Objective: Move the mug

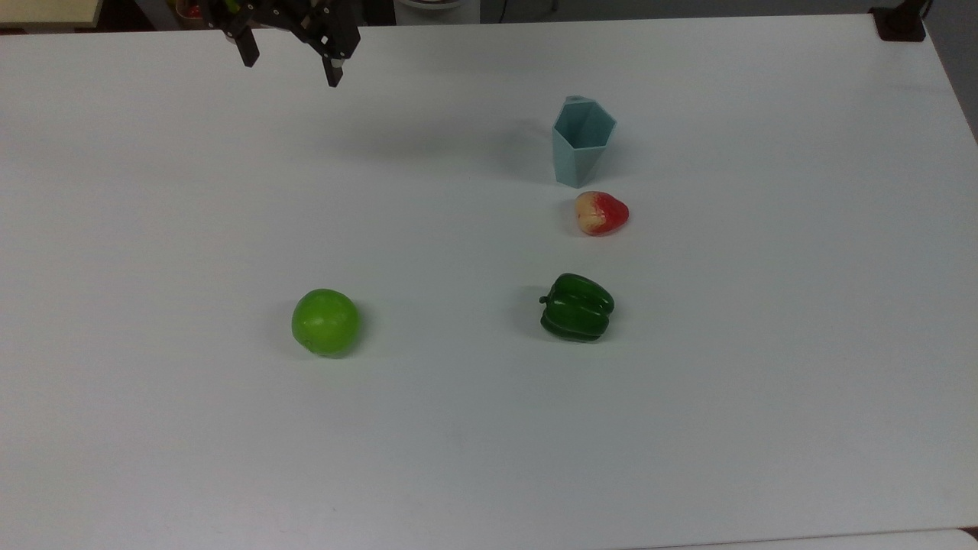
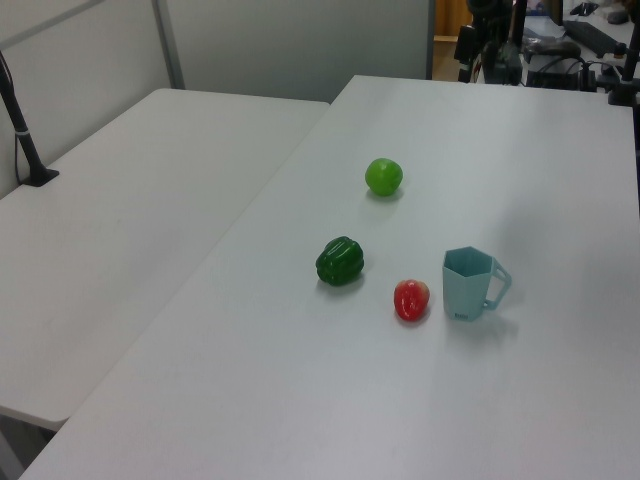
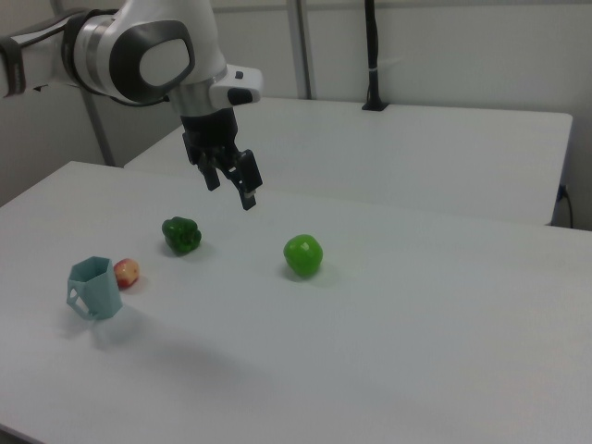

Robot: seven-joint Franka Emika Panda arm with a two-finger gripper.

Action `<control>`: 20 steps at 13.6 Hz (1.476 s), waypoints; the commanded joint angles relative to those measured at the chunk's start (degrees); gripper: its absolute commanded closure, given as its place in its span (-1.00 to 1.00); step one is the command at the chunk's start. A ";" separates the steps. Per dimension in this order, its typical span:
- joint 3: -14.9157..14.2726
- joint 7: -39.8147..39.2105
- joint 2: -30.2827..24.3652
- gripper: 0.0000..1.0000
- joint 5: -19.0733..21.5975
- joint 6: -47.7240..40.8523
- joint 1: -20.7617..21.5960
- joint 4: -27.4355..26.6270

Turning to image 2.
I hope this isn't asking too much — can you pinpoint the black clamp stand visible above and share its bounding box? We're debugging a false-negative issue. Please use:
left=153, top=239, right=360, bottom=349
left=607, top=42, right=640, bottom=106

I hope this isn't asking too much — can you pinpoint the black pole stand with base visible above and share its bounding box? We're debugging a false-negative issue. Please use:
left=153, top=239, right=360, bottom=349
left=0, top=49, right=60, bottom=189

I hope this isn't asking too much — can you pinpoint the black camera rig on stand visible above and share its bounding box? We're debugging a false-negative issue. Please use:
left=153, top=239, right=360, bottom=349
left=467, top=0, right=527, bottom=86

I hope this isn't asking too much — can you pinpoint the white side table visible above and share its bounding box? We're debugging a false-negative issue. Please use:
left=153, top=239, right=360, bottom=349
left=0, top=88, right=331, bottom=431

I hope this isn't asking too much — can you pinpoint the grey metal partition post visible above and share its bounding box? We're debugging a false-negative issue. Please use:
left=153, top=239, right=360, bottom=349
left=152, top=0, right=186, bottom=92

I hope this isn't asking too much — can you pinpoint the black electronics box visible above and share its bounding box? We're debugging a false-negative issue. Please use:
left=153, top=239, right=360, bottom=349
left=527, top=67, right=587, bottom=90

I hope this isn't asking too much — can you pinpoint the black box device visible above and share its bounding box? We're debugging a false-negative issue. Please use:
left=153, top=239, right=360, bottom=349
left=454, top=23, right=477, bottom=84

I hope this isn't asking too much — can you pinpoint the light green toy apple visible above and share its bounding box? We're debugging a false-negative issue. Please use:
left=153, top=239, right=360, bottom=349
left=364, top=157, right=405, bottom=198

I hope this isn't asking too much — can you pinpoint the teal angular plastic mug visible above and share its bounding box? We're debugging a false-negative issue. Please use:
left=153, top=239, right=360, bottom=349
left=441, top=245, right=513, bottom=324

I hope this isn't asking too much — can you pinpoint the red toy fruit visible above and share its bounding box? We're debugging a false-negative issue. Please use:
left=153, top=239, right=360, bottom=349
left=392, top=278, right=432, bottom=324

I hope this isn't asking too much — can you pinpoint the dark green toy bell pepper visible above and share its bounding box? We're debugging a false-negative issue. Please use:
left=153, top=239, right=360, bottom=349
left=314, top=235, right=366, bottom=288

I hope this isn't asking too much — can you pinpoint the light wooden cabinet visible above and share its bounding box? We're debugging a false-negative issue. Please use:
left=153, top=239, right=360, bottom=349
left=433, top=0, right=474, bottom=81

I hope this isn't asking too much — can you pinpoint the black computer keyboard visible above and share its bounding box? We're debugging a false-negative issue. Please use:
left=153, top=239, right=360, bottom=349
left=563, top=19, right=619, bottom=57

